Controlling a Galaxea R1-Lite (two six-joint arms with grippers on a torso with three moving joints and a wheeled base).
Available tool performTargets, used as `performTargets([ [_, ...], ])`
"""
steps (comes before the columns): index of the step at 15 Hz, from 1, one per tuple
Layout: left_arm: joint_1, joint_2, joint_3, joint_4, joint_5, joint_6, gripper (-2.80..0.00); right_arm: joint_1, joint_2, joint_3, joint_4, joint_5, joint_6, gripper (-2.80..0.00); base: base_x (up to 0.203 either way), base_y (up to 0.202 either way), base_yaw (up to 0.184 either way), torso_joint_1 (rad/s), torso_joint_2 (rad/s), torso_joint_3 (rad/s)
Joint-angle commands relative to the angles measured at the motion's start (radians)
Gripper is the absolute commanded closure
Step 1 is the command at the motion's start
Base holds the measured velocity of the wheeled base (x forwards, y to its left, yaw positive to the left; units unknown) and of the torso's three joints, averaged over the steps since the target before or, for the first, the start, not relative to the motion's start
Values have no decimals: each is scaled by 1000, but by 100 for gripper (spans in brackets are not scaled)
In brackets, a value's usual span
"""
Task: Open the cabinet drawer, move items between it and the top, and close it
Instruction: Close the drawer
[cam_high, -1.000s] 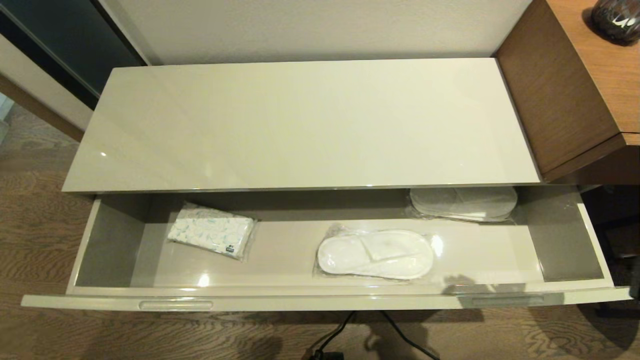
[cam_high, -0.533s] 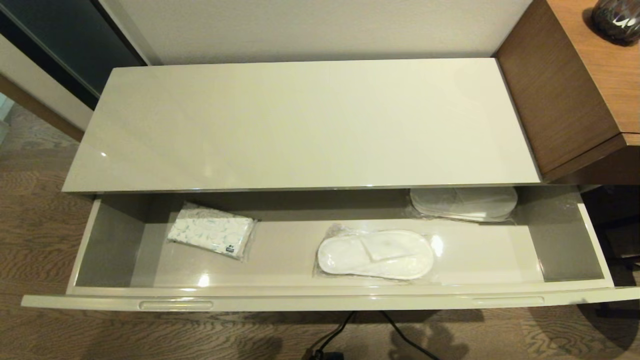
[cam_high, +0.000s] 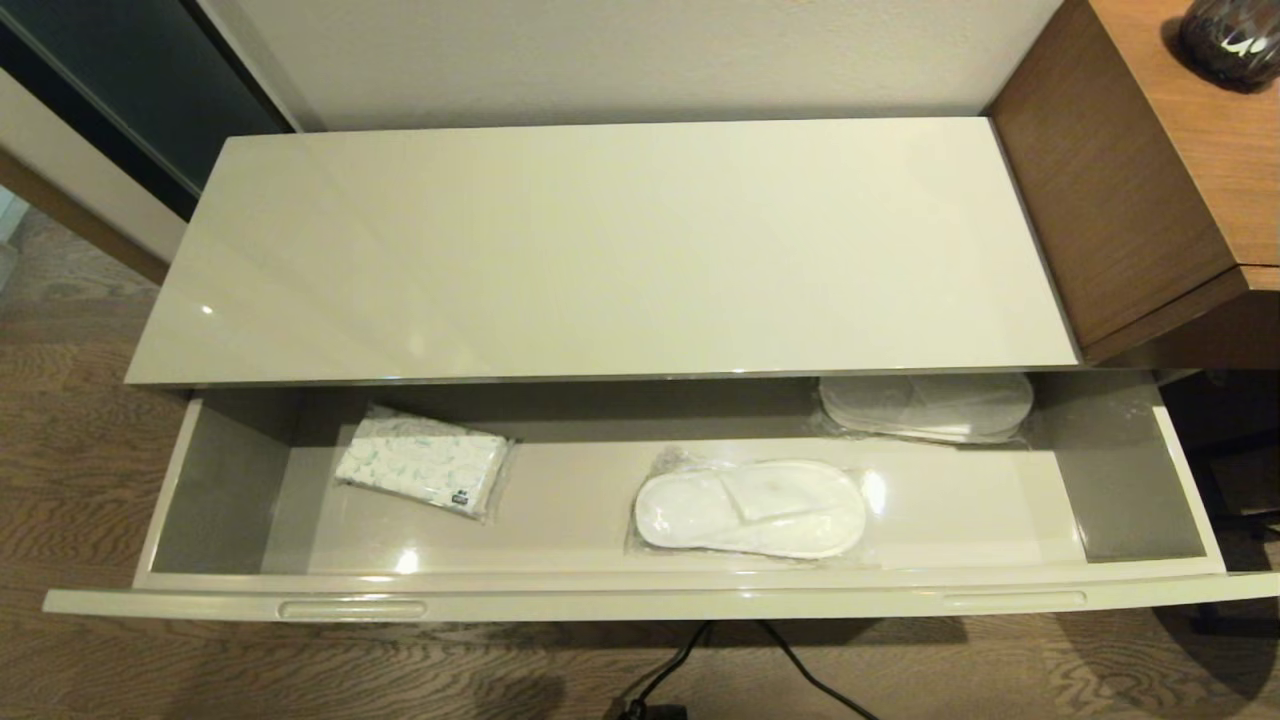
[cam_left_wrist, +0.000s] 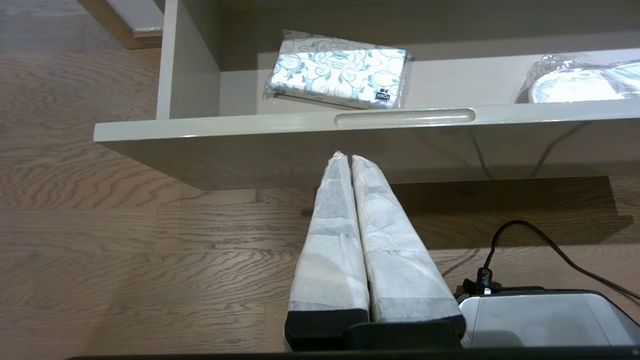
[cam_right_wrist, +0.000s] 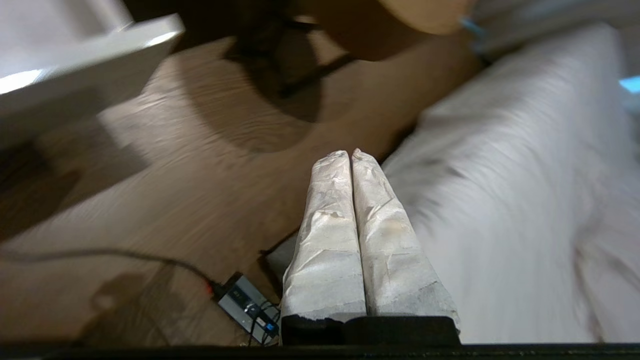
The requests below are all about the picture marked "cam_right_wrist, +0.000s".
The black-legged wooden side table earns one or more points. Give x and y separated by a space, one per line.
400 30

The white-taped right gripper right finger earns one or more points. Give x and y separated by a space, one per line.
395 250

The white bed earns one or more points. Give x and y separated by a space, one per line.
525 200

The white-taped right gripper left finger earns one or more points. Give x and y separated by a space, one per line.
327 240

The beige glossy wide drawer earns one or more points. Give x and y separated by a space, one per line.
75 75

